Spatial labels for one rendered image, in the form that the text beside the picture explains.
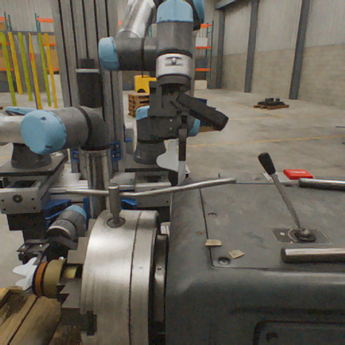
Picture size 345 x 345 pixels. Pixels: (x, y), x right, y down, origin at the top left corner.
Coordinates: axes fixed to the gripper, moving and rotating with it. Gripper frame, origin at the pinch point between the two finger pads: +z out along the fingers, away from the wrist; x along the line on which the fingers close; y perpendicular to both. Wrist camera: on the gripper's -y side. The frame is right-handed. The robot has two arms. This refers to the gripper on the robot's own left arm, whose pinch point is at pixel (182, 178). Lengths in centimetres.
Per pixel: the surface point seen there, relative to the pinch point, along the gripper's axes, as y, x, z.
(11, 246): 153, -209, 65
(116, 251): 12.4, 5.9, 13.8
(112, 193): 13.7, 4.0, 3.0
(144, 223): 7.9, 0.5, 9.3
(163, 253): 3.9, 0.2, 15.4
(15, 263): 136, -185, 73
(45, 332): 35, -16, 41
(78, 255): 23.8, -6.6, 17.9
